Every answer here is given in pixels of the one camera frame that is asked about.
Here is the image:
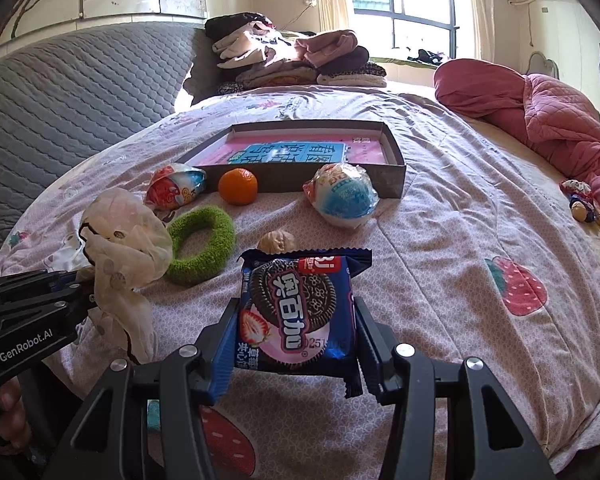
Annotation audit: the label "window with dark frame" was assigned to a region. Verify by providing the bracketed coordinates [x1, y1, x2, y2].
[351, 0, 472, 60]

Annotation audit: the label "person's left hand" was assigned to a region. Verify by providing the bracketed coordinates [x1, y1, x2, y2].
[0, 377, 31, 450]

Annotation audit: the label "pile of folded clothes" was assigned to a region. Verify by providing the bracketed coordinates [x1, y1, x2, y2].
[204, 12, 387, 94]

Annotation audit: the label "heart-shaped chair back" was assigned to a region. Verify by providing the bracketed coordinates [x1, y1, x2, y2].
[526, 51, 559, 79]

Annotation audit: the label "small orange tangerine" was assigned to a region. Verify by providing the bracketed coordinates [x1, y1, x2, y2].
[218, 168, 258, 206]

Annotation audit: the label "green fuzzy ring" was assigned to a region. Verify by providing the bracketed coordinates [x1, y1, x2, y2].
[164, 205, 237, 288]

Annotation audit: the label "small doll toy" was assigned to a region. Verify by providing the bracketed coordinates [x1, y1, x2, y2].
[559, 179, 598, 223]

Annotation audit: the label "walnut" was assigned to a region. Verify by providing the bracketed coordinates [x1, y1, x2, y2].
[257, 230, 298, 255]

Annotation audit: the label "pink blue book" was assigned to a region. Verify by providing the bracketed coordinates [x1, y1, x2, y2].
[185, 134, 387, 166]

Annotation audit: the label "grey quilted headboard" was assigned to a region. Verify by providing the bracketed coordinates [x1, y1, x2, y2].
[0, 22, 220, 248]

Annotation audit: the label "grey cardboard box tray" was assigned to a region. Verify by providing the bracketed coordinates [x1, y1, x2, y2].
[178, 119, 406, 198]

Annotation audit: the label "blue Oreo cookie packet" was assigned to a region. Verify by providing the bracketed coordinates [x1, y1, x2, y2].
[234, 248, 373, 398]

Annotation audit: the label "clothes on window sill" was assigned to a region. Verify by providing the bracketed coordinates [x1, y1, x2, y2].
[408, 49, 446, 66]

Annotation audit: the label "red quilted blanket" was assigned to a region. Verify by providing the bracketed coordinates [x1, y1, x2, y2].
[434, 58, 600, 204]

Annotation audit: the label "red blue toy egg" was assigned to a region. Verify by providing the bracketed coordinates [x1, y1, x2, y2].
[144, 162, 207, 211]

